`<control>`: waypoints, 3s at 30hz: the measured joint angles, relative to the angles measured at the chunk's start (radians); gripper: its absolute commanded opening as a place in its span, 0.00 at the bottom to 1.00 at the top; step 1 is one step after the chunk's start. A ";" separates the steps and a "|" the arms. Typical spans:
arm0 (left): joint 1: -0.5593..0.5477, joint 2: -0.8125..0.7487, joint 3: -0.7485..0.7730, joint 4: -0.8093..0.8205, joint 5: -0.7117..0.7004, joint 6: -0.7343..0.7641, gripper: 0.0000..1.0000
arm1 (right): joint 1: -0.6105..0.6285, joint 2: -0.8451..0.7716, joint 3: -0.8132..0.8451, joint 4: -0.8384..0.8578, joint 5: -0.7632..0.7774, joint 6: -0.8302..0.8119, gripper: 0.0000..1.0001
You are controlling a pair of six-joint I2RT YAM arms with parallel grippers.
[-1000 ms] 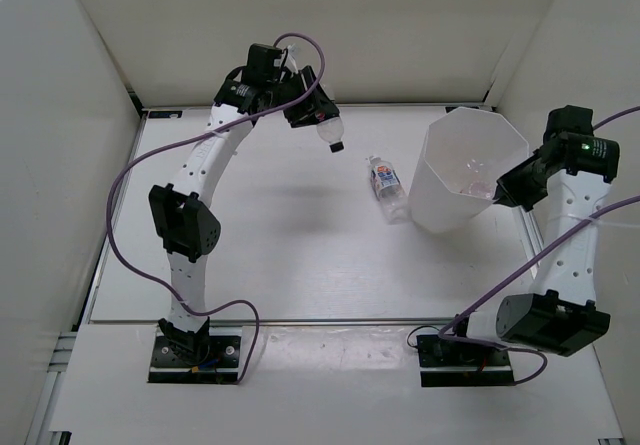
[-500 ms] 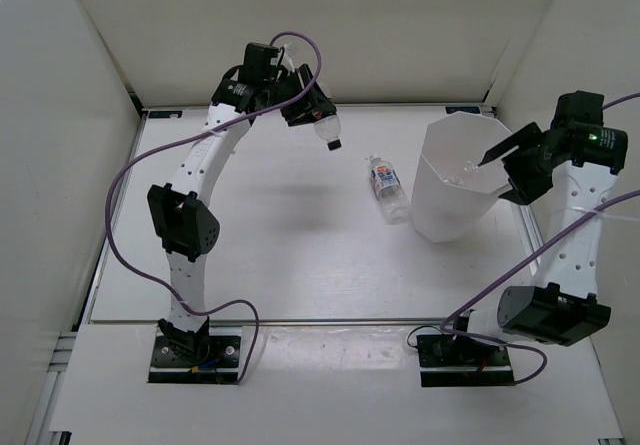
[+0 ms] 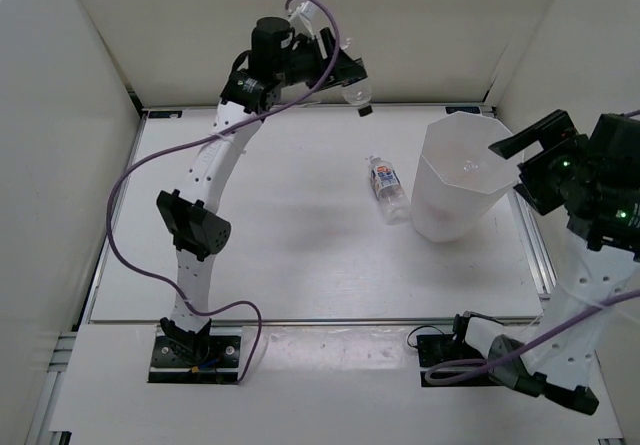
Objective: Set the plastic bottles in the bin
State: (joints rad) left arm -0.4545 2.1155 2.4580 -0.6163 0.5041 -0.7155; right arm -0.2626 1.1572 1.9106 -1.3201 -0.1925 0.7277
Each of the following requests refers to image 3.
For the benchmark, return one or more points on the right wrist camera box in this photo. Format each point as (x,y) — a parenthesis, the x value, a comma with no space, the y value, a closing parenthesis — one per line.
(615,140)

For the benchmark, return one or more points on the black cap small bottle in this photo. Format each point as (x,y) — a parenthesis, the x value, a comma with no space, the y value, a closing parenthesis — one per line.
(357,93)

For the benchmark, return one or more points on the aluminium table rail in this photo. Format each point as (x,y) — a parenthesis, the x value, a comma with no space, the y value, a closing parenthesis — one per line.
(219,322)

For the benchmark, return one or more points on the white cap labeled bottle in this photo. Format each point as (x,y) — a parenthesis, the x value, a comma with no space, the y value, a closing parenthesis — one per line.
(388,191)

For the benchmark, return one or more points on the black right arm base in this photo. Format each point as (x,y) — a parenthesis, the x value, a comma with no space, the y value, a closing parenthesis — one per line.
(434,346)

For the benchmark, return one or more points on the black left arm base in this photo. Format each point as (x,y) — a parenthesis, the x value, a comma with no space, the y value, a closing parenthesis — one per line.
(209,356)

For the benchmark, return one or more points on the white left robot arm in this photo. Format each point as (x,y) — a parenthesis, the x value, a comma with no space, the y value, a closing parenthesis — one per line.
(190,211)

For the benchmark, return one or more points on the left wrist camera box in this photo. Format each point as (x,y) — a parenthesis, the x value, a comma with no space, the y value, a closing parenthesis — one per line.
(272,38)

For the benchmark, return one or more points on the white octagonal plastic bin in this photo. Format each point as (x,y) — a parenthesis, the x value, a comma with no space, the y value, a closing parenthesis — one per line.
(458,178)

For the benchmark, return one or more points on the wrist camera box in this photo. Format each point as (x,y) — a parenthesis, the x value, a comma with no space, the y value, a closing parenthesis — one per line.
(615,140)
(272,38)

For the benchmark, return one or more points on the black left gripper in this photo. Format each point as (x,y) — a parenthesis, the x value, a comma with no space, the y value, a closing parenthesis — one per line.
(329,41)

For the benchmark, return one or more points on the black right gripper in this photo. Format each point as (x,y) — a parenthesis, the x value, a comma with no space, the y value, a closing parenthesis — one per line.
(553,128)

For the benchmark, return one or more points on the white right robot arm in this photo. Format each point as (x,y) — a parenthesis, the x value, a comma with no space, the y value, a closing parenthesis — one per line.
(601,254)

